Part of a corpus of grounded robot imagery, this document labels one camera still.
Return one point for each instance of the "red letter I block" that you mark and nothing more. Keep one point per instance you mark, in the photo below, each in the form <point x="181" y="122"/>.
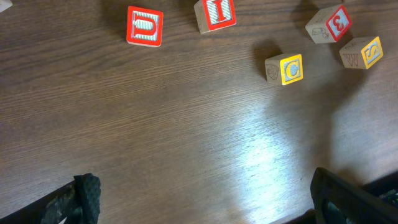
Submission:
<point x="214" y="14"/>

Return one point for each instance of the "yellow letter C block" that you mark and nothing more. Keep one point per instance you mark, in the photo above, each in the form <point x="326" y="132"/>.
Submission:
<point x="284" y="69"/>

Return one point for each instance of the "red letter U block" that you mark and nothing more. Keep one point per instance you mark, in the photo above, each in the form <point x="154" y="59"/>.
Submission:
<point x="144" y="26"/>

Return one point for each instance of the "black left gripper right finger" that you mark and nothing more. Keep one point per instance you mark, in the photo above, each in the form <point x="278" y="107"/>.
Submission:
<point x="336" y="200"/>

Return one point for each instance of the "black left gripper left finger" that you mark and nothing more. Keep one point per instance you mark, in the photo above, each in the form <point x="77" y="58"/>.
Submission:
<point x="75" y="202"/>

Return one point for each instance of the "red number 3 block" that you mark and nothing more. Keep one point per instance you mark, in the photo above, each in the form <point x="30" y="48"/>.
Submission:
<point x="328" y="25"/>

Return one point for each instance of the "yellow letter S block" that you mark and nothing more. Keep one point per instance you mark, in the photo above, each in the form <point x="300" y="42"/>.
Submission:
<point x="361" y="52"/>

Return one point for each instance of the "yellow block lower middle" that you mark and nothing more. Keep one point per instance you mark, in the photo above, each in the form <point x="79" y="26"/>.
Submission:
<point x="5" y="4"/>

